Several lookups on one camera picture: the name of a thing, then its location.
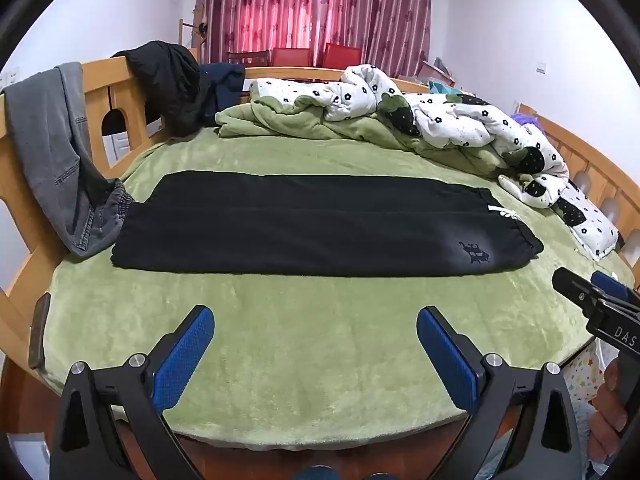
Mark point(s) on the black pants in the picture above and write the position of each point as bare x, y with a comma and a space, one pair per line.
300, 225

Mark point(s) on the white wall switch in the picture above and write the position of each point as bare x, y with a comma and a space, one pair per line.
10, 79

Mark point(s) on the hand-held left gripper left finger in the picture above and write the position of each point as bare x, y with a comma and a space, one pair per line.
182, 355

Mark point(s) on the teal cloth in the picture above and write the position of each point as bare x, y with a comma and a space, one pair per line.
452, 94

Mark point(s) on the wooden coat rack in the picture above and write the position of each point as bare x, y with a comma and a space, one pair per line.
187, 30

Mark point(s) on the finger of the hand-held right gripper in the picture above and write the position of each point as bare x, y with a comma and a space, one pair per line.
575, 287
615, 287

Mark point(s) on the person's right hand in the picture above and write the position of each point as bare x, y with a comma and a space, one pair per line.
606, 420

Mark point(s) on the black jacket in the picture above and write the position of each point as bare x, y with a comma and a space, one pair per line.
165, 80

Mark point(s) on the person's left leg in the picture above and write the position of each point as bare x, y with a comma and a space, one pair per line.
310, 474

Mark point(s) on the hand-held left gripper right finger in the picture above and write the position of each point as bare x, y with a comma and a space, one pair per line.
445, 355

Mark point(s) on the navy garment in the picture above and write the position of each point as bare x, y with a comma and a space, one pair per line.
225, 85

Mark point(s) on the pink floral curtain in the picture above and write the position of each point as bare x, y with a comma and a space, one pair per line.
380, 5
255, 5

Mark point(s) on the white floral quilt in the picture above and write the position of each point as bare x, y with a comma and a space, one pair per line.
450, 120

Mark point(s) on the grey jeans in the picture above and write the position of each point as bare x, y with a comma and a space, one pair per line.
45, 135

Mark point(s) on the purple plush item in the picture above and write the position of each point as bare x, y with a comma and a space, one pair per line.
525, 121

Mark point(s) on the wooden bed frame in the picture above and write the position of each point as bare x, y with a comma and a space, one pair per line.
100, 90

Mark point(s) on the green bed blanket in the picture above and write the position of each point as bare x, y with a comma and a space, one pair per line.
300, 360

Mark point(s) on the red chair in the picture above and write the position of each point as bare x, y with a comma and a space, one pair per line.
291, 56
342, 56

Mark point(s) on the white floral pillow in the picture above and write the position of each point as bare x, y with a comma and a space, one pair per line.
595, 225

